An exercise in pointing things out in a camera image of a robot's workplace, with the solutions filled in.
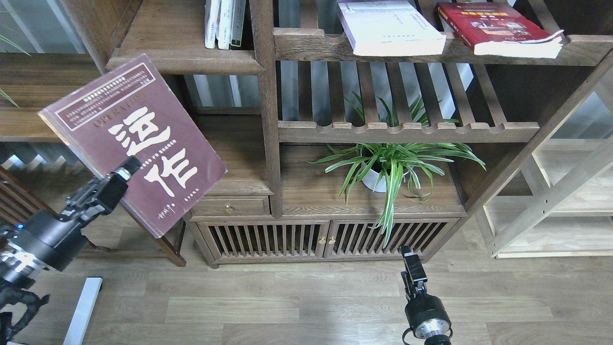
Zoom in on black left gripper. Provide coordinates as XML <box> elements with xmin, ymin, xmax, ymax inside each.
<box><xmin>1</xmin><ymin>156</ymin><xmax>142</xmax><ymax>273</ymax></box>

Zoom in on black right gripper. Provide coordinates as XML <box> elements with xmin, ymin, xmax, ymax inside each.
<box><xmin>400</xmin><ymin>245</ymin><xmax>453</xmax><ymax>341</ymax></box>

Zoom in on maroon book white characters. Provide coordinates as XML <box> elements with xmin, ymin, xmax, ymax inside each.
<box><xmin>38</xmin><ymin>54</ymin><xmax>227</xmax><ymax>238</ymax></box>

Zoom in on red book with photos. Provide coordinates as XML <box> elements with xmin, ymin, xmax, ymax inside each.
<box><xmin>435</xmin><ymin>2</ymin><xmax>563</xmax><ymax>58</ymax></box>

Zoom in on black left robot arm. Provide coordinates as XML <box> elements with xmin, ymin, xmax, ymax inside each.
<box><xmin>0</xmin><ymin>156</ymin><xmax>141</xmax><ymax>345</ymax></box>

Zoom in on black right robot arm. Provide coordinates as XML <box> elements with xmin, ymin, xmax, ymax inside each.
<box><xmin>400</xmin><ymin>245</ymin><xmax>453</xmax><ymax>345</ymax></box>

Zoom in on light wooden shelf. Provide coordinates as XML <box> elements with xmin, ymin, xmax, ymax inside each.
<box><xmin>476</xmin><ymin>79</ymin><xmax>613</xmax><ymax>259</ymax></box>

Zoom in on white plant pot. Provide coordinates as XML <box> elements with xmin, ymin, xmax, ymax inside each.
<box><xmin>362</xmin><ymin>161</ymin><xmax>387</xmax><ymax>193</ymax></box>

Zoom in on dark slatted wooden rack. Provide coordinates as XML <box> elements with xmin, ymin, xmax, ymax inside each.
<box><xmin>1</xmin><ymin>167</ymin><xmax>93</xmax><ymax>226</ymax></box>

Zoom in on dark wooden bookshelf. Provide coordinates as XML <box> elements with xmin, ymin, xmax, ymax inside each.
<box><xmin>62</xmin><ymin>0</ymin><xmax>612</xmax><ymax>268</ymax></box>

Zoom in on white upright book middle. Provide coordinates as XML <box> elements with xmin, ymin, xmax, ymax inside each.
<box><xmin>216</xmin><ymin>0</ymin><xmax>234</xmax><ymax>50</ymax></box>

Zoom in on white upright book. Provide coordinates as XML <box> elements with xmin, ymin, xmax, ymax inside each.
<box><xmin>216</xmin><ymin>0</ymin><xmax>234</xmax><ymax>50</ymax></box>
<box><xmin>204</xmin><ymin>0</ymin><xmax>221</xmax><ymax>49</ymax></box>

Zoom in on dark green upright book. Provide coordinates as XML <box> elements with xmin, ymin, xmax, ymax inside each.
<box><xmin>229</xmin><ymin>0</ymin><xmax>247</xmax><ymax>50</ymax></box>

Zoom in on white metal bar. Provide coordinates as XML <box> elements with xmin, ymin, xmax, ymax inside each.
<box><xmin>63</xmin><ymin>277</ymin><xmax>103</xmax><ymax>345</ymax></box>

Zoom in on white lavender book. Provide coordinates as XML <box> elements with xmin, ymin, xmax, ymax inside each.
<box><xmin>337</xmin><ymin>0</ymin><xmax>446</xmax><ymax>57</ymax></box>

